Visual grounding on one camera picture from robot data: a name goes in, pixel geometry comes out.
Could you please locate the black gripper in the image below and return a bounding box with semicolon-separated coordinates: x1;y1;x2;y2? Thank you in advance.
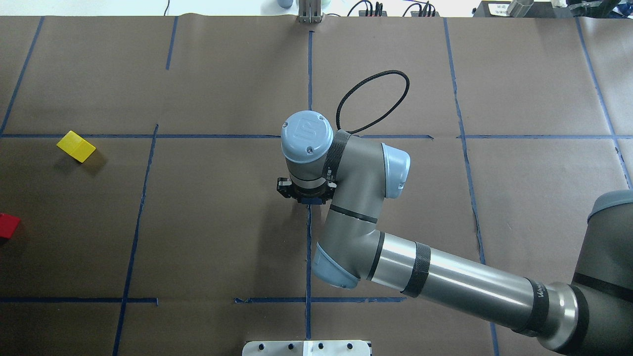
276;177;337;204

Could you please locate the blue block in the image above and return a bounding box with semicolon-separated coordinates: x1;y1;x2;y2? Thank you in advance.
298;197;323;205

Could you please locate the yellow block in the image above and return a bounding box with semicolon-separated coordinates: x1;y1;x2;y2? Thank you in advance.
56;130;96;164

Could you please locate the red block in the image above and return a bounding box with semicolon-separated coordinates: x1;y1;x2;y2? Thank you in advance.
0;213;21;239

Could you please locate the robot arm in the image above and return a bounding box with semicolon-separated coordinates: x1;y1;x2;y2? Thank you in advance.
277;110;633;356

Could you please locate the brown paper table cover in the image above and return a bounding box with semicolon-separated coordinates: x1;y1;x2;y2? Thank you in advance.
1;14;632;356

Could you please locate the white mounting plate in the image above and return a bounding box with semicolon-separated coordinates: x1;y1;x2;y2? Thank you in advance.
242;340;373;356

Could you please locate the black power strip left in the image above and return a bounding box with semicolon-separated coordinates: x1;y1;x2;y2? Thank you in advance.
358;1;388;17

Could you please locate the black power strip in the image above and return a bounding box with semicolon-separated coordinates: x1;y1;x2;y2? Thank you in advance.
411;1;440;17
358;1;388;17

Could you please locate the black power strip right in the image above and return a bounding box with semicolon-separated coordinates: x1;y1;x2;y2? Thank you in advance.
411;1;440;17

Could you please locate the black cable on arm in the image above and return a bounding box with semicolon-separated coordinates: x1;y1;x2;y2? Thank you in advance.
336;71;410;134

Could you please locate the aluminium frame post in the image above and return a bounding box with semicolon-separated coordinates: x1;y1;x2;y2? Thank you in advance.
295;0;323;23

